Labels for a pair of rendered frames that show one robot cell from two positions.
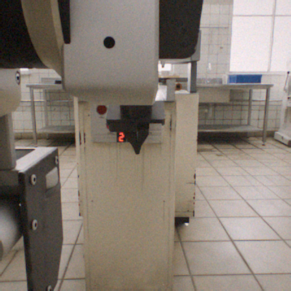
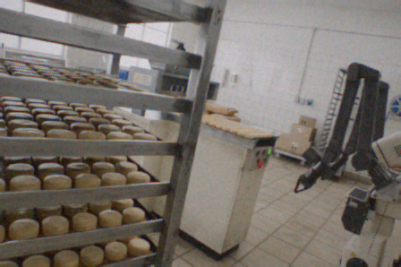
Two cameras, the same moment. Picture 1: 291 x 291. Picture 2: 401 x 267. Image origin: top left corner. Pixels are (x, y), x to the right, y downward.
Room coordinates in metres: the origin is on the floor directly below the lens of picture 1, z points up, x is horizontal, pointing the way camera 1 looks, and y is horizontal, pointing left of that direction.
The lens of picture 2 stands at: (0.18, 1.81, 1.21)
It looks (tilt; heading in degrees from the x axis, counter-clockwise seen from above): 11 degrees down; 306
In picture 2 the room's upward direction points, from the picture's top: 12 degrees clockwise
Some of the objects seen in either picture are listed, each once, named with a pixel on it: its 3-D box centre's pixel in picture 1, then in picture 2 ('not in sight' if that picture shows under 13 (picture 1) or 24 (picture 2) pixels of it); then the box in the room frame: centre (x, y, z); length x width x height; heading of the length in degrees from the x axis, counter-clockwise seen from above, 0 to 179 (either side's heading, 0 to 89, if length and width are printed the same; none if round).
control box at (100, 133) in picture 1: (126, 121); (260, 158); (0.98, 0.06, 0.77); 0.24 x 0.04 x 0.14; 89
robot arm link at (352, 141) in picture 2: not in sight; (360, 116); (0.46, 0.02, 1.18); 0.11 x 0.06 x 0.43; 89
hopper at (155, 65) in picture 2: not in sight; (179, 65); (1.85, 0.05, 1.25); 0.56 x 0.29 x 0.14; 89
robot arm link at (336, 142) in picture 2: not in sight; (344, 115); (0.46, 0.45, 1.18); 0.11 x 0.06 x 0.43; 90
